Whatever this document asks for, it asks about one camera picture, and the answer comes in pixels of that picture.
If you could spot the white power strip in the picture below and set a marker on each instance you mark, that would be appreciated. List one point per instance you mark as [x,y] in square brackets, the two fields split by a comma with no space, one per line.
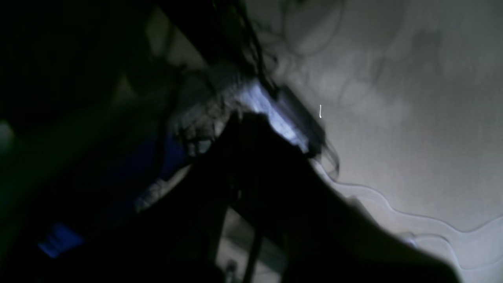
[286,113]

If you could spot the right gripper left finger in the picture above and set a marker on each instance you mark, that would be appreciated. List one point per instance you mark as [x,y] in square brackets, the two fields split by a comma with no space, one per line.
[173,241]

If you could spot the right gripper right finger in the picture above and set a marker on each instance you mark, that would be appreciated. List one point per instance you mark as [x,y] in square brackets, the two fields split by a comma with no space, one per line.
[325,239]

